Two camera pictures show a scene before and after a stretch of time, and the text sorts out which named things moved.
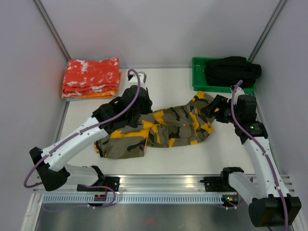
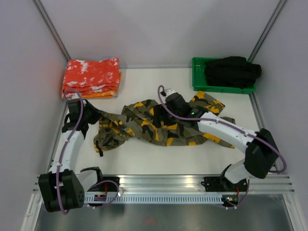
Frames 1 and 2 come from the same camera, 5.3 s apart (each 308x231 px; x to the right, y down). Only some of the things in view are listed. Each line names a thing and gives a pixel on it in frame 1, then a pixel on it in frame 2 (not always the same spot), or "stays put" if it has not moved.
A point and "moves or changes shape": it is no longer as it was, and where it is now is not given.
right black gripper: [218, 101] to [160, 109]
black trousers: [230, 71] stays put
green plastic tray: [199, 82] stays put
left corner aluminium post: [52, 28] stays put
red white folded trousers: [84, 76] stays put
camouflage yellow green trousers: [166, 128] moves or changes shape
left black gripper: [147, 109] to [97, 113]
